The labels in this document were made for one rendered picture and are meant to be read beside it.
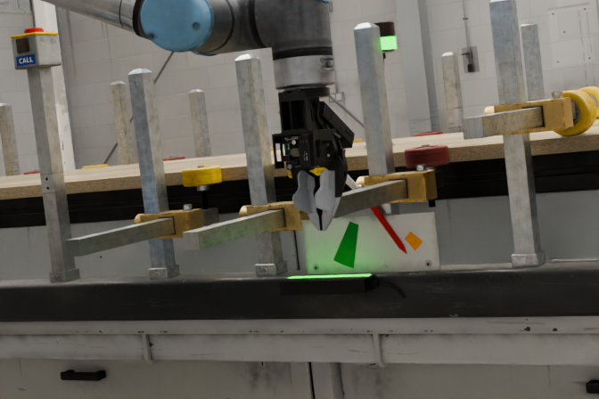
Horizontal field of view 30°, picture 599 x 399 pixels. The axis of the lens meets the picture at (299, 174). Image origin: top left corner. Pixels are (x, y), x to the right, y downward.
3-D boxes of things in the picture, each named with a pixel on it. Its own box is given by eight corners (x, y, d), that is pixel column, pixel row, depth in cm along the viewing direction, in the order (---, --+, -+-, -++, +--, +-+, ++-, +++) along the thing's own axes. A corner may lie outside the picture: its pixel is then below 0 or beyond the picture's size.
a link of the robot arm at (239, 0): (168, -6, 166) (245, -17, 161) (201, -2, 177) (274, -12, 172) (175, 57, 166) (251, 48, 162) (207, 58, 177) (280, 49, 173)
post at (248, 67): (279, 310, 208) (250, 53, 206) (263, 311, 210) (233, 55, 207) (288, 306, 211) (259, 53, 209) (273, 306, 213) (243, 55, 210)
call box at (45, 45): (40, 69, 228) (35, 31, 228) (14, 73, 232) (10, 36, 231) (62, 69, 234) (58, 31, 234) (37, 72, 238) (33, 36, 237)
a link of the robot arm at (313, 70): (291, 62, 173) (347, 55, 168) (295, 94, 173) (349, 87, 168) (261, 61, 165) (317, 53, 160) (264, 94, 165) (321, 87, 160)
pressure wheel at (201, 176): (231, 219, 227) (224, 163, 227) (192, 224, 225) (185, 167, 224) (220, 216, 235) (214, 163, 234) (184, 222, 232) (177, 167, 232)
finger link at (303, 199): (288, 234, 166) (283, 172, 165) (308, 230, 171) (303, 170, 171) (307, 233, 164) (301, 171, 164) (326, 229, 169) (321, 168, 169)
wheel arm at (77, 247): (82, 261, 193) (78, 236, 193) (67, 262, 195) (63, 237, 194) (220, 225, 231) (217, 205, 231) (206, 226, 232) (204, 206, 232)
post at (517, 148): (538, 287, 183) (508, -6, 181) (518, 287, 185) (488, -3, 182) (545, 282, 186) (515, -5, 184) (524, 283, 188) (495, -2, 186)
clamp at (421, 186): (427, 201, 191) (423, 172, 190) (356, 206, 197) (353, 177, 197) (439, 197, 195) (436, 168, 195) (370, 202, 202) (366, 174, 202)
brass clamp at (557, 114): (564, 129, 177) (561, 98, 177) (483, 137, 184) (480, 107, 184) (575, 127, 183) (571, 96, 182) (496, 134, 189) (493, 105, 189)
